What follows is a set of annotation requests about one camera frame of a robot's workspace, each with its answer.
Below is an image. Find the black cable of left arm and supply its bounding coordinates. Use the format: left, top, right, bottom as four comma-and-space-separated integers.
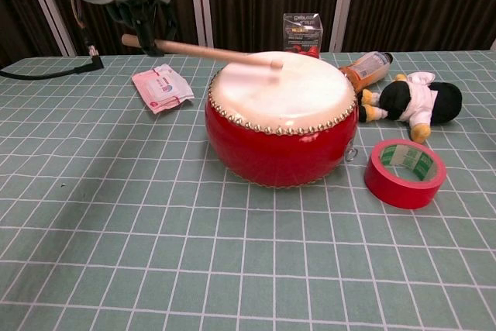
0, 0, 105, 80

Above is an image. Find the wooden drumstick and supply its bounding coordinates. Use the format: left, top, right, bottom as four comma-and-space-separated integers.
121, 33, 284, 71

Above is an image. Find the black and white plush toy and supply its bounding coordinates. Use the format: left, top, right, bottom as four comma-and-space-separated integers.
356, 71, 464, 143

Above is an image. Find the red drum with white skin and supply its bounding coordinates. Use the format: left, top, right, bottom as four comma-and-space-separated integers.
204, 50, 358, 189

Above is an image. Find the pink wet wipes pack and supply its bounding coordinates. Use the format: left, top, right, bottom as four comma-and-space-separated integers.
131, 63, 195, 116

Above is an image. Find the green grid cutting mat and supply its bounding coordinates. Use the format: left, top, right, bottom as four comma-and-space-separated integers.
0, 50, 496, 331

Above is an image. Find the red tape roll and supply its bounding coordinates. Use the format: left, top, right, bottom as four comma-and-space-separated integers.
363, 138, 447, 210

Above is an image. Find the clear box with red parts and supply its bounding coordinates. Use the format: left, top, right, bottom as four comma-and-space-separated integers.
282, 12, 325, 59

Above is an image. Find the orange drink bottle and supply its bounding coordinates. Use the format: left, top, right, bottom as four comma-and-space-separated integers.
339, 50, 394, 94

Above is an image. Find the white partition post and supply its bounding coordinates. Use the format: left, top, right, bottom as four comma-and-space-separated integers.
188, 0, 215, 54
33, 0, 77, 57
328, 0, 358, 53

